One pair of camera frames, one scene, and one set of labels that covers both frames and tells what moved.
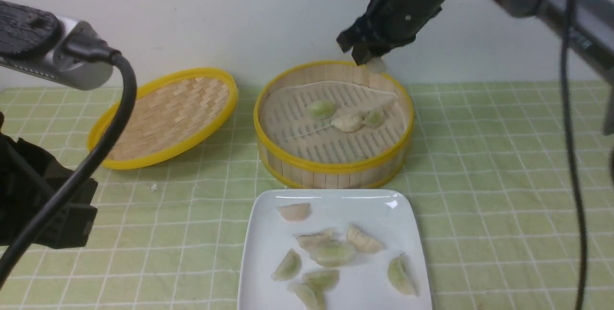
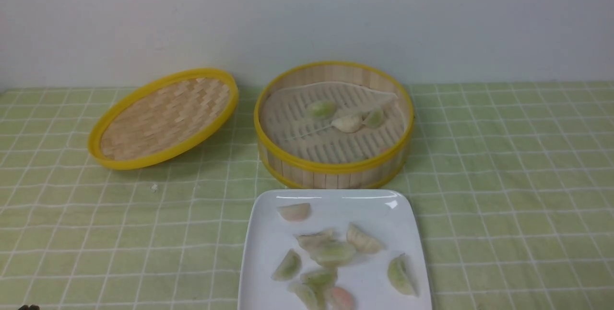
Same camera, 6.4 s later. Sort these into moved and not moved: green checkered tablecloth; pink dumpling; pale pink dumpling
Moved: pink dumpling
Not moved: pale pink dumpling; green checkered tablecloth
